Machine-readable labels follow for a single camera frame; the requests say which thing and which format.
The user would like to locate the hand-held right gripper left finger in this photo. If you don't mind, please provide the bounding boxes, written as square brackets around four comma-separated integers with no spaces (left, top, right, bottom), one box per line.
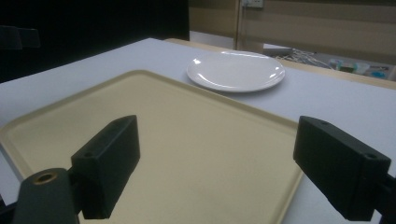
[70,114,141,220]

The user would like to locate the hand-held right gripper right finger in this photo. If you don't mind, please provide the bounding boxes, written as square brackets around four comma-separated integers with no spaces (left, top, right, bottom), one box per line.
[292,115,392,222]

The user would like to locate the beige plastic tray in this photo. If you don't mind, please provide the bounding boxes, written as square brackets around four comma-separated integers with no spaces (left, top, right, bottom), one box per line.
[0,69,304,224]

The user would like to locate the teal and white containers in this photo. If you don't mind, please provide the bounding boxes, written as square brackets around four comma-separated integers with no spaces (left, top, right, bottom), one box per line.
[329,58,391,79]

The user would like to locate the white round plate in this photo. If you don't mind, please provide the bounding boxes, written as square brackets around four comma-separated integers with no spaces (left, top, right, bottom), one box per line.
[186,50,287,93]

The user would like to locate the black curtain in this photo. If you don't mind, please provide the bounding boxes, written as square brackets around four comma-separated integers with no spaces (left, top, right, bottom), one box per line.
[0,0,191,84]

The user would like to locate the white cables bundle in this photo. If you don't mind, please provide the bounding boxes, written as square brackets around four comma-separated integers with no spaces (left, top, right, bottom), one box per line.
[275,48,332,70]

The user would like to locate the wall socket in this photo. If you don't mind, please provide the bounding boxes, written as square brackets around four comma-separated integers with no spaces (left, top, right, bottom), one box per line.
[241,0,264,9]

